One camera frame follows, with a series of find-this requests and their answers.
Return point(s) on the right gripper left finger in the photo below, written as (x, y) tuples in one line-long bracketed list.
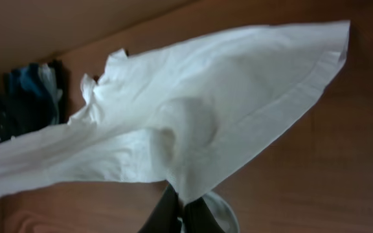
[(164, 217)]

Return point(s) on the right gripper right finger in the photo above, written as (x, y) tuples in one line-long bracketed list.
[(197, 218)]

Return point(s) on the white polo shirt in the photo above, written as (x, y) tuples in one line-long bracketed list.
[(191, 114)]

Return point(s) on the grey folded shirt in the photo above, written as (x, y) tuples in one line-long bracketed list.
[(48, 78)]

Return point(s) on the black folded shirt with logo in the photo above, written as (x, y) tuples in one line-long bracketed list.
[(20, 115)]

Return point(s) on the blue folded shirt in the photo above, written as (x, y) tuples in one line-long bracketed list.
[(25, 81)]

